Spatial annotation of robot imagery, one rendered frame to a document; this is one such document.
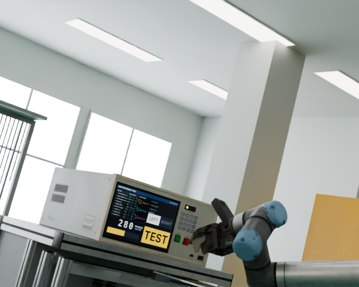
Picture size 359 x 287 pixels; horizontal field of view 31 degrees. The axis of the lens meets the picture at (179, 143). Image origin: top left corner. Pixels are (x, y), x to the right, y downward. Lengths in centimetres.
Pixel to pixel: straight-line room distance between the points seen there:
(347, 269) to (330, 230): 406
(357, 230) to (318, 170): 292
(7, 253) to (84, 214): 28
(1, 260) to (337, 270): 103
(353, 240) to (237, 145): 138
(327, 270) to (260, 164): 436
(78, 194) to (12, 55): 667
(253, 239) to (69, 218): 65
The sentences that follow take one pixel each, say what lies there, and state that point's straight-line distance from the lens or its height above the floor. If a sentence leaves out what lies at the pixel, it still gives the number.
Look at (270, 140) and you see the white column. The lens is 617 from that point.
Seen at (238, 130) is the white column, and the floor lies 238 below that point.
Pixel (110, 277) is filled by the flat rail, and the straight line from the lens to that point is 191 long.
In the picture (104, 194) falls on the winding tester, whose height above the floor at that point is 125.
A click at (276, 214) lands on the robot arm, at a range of 178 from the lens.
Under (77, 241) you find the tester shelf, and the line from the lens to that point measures 184.
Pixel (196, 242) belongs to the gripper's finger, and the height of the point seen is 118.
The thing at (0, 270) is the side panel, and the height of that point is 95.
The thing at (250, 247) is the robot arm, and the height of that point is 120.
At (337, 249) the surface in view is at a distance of 573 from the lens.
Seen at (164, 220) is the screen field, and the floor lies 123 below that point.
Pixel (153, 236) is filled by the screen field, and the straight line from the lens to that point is 202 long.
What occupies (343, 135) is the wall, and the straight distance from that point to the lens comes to 841.
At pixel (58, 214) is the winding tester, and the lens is 214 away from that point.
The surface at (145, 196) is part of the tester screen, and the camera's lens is 198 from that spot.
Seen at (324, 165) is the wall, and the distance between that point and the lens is 844.
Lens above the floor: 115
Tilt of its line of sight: 9 degrees up
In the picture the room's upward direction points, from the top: 14 degrees clockwise
